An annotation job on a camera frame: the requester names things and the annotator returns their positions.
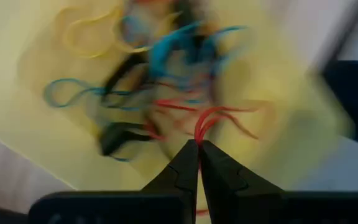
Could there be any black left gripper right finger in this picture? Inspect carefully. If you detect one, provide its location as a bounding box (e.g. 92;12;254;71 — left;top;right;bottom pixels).
201;139;284;224

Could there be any wide black rubber band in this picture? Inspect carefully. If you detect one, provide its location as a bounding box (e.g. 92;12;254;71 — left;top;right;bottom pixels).
99;121;157;157
103;52;150;97

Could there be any red rubber band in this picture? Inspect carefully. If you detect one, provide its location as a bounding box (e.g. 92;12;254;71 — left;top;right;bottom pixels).
152;98;200;113
193;105;260;147

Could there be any yellow rubber band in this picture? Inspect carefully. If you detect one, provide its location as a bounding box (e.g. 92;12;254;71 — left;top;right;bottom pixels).
61;7;154;60

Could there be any translucent yellow plastic bin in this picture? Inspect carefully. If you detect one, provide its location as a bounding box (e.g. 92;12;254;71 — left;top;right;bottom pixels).
0;0;357;192

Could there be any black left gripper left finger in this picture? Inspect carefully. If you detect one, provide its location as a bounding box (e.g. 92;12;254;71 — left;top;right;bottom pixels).
140;139;201;224

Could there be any black aluminium rig frame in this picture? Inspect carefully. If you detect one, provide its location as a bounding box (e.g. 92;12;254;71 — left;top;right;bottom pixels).
314;0;358;71

